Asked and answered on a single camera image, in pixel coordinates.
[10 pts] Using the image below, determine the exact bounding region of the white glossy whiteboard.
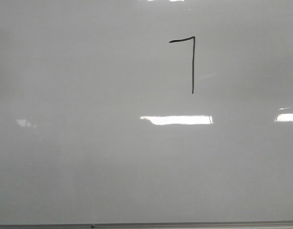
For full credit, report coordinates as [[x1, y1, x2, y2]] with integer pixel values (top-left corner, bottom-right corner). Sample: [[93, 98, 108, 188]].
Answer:
[[0, 0, 293, 224]]

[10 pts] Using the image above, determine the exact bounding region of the grey aluminium whiteboard frame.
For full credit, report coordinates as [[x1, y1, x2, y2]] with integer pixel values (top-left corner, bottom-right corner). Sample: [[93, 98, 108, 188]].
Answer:
[[0, 220, 293, 229]]

